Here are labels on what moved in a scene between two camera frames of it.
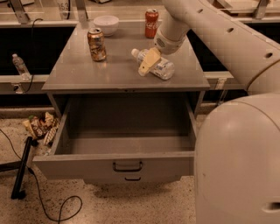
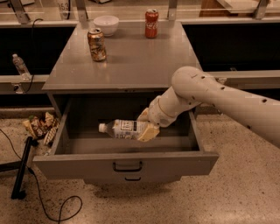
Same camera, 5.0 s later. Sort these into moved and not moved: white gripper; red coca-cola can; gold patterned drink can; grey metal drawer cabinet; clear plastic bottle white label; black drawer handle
Moved: white gripper; clear plastic bottle white label
Not moved: red coca-cola can; gold patterned drink can; black drawer handle; grey metal drawer cabinet
